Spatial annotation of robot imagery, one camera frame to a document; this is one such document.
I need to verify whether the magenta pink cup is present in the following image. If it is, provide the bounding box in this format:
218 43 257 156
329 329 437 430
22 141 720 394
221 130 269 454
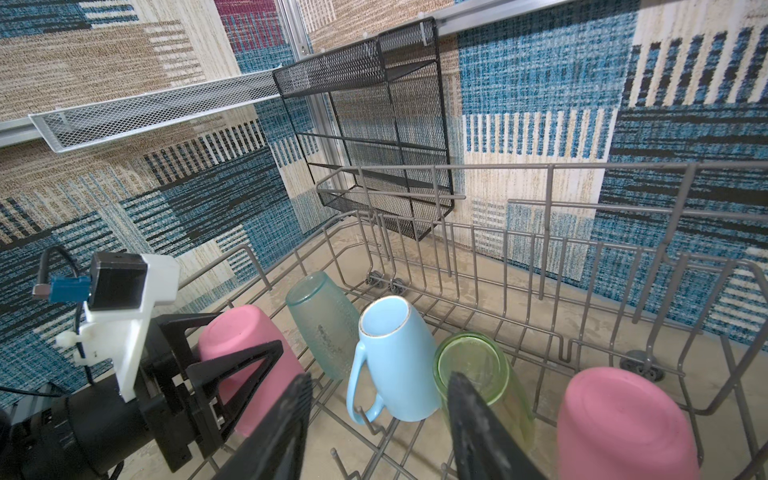
197 304 306 439

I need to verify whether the pink plastic cup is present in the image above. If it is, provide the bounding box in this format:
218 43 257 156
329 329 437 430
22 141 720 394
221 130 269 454
557 367 700 479

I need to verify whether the grey wire dish rack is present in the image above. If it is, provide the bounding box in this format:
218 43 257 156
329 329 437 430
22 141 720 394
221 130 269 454
185 161 767 479

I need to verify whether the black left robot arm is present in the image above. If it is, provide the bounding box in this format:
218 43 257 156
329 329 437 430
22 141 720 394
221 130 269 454
1 313 284 479

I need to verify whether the green translucent cup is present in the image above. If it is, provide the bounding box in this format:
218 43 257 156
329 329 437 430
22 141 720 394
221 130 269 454
433 332 535 452

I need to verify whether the white wire wall basket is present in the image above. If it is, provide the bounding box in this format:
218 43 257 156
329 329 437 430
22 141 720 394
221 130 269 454
28 69 279 153

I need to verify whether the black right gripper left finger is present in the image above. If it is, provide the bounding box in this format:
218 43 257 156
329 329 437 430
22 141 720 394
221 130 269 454
213 373 313 479

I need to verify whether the teal translucent cup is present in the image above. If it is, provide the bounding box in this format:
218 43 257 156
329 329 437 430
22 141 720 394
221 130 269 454
286 271 360 380

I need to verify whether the light blue mug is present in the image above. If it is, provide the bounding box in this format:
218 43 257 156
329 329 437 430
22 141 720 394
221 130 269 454
346 295 441 425

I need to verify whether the black mesh shelf unit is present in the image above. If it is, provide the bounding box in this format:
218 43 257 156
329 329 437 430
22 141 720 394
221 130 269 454
273 17 455 240

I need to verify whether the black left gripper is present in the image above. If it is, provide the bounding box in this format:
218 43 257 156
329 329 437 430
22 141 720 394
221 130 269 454
137 313 283 472

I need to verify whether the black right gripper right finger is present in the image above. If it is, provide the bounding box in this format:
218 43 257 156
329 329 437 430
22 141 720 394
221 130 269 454
447 372 545 479

